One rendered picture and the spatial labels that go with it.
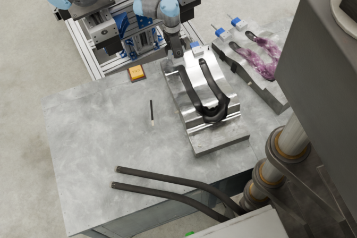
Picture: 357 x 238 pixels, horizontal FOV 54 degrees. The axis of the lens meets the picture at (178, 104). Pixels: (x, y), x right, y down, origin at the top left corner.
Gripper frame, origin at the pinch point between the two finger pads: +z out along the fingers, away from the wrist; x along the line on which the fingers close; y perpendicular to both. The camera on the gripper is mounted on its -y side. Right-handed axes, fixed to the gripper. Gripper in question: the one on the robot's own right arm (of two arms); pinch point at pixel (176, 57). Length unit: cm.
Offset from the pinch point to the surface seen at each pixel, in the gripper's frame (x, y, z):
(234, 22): -35.5, 11.7, 3.8
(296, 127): -4, -76, -78
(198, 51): -10.7, -1.5, -1.0
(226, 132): -8.3, -43.0, 4.9
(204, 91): -5.8, -22.0, 1.0
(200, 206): 15, -70, 1
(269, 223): 5, -89, -56
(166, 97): 11.1, -13.5, 10.7
